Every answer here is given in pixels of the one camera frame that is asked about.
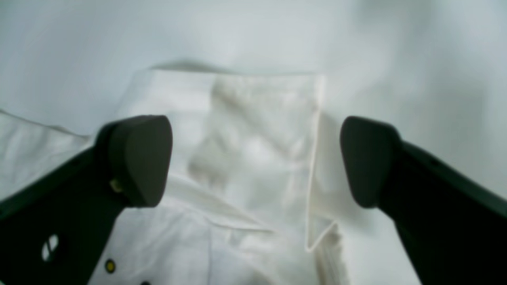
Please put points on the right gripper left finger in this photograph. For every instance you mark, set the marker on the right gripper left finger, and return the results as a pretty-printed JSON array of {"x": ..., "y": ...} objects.
[{"x": 54, "y": 231}]

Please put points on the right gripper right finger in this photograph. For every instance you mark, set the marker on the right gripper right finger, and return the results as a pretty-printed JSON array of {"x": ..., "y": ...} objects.
[{"x": 453, "y": 230}]

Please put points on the white printed t-shirt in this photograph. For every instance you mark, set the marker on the white printed t-shirt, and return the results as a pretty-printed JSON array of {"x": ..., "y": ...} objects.
[{"x": 241, "y": 197}]

